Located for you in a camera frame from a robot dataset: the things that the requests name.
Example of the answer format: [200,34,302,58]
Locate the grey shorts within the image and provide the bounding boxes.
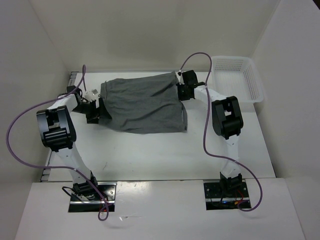
[99,71,188,134]

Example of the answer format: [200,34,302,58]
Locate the purple cable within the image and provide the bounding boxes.
[180,51,265,213]
[5,64,114,222]

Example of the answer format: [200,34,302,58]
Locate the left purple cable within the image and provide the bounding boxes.
[5,64,114,222]

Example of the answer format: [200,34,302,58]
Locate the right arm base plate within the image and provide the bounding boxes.
[203,180,252,211]

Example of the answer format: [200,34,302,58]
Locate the white perforated plastic basket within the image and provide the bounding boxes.
[211,56,264,104]

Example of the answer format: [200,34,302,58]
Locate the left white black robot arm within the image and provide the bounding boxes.
[36,85,111,200]

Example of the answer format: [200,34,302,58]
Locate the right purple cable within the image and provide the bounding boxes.
[180,51,265,213]

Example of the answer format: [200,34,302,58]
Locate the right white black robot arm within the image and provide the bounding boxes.
[177,70,244,198]

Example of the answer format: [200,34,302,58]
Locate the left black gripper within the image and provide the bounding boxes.
[71,97,112,124]

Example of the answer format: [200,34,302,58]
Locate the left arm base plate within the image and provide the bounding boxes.
[62,181,117,213]

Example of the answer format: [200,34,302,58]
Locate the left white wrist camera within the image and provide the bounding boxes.
[83,89,99,103]

